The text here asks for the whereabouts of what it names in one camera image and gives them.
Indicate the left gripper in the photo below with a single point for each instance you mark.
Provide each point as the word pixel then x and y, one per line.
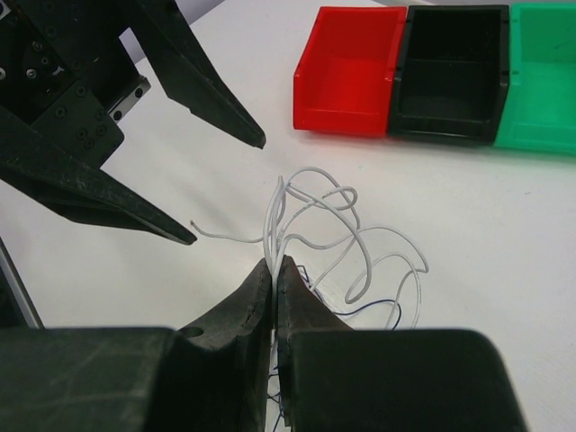
pixel 65 73

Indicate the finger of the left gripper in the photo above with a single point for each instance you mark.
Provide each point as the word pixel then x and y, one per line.
pixel 185 72

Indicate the red plastic bin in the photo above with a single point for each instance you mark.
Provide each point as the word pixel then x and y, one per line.
pixel 343 81

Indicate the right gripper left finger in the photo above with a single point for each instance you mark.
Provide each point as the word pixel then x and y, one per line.
pixel 208 376

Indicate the green plastic bin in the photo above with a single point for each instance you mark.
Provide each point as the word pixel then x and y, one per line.
pixel 539 113

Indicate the black plastic bin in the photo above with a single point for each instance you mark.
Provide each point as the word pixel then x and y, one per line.
pixel 452 75

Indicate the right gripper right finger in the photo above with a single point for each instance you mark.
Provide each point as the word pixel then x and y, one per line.
pixel 337 378

